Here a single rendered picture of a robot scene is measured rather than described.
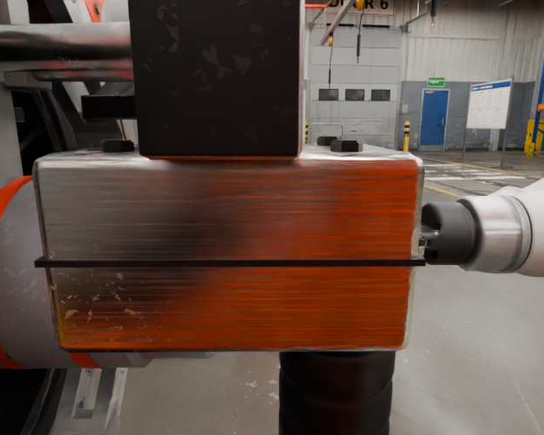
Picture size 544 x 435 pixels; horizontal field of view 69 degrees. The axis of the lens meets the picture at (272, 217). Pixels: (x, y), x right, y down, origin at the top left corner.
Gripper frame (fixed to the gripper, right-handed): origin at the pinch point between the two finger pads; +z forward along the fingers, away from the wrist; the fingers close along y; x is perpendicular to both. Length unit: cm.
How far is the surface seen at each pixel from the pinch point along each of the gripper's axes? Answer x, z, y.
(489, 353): -83, -92, 105
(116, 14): 33, 31, 36
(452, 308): -83, -96, 147
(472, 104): 59, -498, 952
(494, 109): 44, -508, 871
